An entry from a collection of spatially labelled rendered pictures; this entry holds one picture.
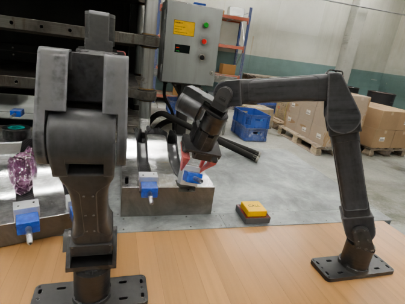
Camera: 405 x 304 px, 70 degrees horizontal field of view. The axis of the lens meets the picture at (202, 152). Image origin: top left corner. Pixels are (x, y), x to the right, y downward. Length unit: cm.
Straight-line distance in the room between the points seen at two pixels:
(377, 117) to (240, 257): 470
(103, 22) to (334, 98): 47
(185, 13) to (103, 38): 104
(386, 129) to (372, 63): 447
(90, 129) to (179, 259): 46
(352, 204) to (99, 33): 64
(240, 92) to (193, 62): 98
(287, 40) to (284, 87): 758
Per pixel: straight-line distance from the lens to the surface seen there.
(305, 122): 503
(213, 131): 71
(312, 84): 66
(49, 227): 78
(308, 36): 851
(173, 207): 84
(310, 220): 99
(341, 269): 81
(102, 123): 33
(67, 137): 32
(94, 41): 62
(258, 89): 67
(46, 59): 35
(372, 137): 532
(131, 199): 82
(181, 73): 162
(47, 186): 88
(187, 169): 81
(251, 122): 457
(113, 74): 34
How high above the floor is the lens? 125
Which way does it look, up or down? 19 degrees down
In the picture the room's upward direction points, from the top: 8 degrees clockwise
